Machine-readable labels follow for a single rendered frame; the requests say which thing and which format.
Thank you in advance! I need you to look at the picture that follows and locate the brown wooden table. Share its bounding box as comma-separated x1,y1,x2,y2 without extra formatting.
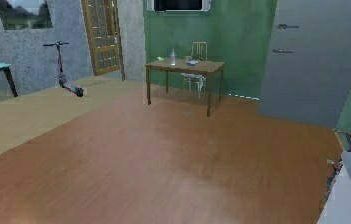
144,58,225,118

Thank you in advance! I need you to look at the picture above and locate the pale wooden chair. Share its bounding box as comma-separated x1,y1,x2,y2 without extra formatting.
181,41,208,99

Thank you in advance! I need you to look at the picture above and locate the yellow glazed room door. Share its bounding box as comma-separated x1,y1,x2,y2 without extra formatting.
80,0,126,81

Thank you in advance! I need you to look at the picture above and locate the white framed dark window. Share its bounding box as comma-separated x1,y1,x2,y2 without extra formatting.
147,0,212,13

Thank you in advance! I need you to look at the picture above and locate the red kick scooter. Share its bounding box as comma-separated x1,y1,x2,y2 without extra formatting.
42,40,85,98

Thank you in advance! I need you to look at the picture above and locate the window with landscape view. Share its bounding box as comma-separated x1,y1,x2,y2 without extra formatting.
0,0,54,31

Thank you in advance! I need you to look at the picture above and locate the dark refrigerator handle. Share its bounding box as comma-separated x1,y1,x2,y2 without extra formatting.
271,48,294,55
275,23,300,30

